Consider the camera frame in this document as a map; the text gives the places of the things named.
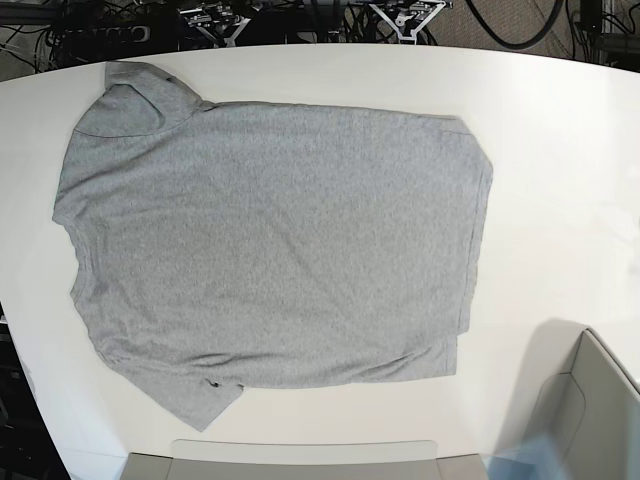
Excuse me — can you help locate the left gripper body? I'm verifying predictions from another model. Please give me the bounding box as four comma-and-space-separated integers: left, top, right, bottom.
368, 0, 453, 43

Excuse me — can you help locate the grey T-shirt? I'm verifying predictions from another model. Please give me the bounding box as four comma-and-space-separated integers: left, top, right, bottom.
53, 62, 493, 430

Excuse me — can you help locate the blue cloth in corner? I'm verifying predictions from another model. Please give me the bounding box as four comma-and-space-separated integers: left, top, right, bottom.
486, 434, 560, 480

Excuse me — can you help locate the thick black hose loop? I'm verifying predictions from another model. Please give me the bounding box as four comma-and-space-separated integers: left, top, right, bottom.
464, 0, 561, 51

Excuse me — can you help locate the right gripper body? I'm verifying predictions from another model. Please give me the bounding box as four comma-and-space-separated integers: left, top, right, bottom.
179, 8, 250, 48

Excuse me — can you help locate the grey plastic bin right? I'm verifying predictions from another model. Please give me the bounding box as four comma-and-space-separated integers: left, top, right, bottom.
522, 329, 639, 479

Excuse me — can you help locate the grey plastic bin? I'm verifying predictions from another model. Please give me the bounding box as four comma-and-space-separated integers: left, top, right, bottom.
522, 329, 639, 479
121, 440, 488, 479

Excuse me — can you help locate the grey plastic bin front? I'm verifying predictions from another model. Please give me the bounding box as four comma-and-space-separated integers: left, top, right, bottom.
121, 440, 488, 479

